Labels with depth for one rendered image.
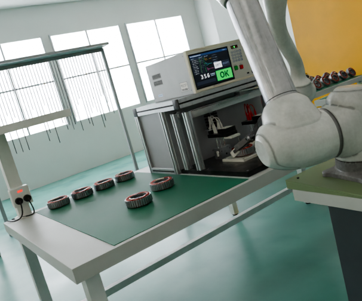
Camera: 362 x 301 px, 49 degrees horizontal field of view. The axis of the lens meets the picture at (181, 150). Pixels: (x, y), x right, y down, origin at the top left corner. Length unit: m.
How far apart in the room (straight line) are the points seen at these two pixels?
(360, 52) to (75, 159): 5.47
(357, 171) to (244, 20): 0.58
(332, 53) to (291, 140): 4.57
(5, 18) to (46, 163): 2.75
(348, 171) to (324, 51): 4.50
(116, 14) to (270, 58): 7.98
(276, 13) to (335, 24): 4.11
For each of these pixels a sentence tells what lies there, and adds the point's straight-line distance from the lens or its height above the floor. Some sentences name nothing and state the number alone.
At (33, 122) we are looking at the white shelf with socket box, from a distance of 1.87.
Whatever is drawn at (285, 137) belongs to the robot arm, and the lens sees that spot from 1.15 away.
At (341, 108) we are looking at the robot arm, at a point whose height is 0.99.
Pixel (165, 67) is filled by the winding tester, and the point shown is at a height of 1.28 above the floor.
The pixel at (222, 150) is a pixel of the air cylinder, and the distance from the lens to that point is 2.00.
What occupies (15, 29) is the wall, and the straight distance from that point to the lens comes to 8.31.
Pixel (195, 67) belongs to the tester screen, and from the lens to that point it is 1.95.
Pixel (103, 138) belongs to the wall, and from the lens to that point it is 8.50.
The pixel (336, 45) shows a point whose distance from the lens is 5.65.
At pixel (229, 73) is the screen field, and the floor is 1.16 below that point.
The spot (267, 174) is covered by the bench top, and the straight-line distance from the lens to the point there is 1.66.
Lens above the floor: 1.18
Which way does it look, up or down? 9 degrees down
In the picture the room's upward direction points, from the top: 15 degrees counter-clockwise
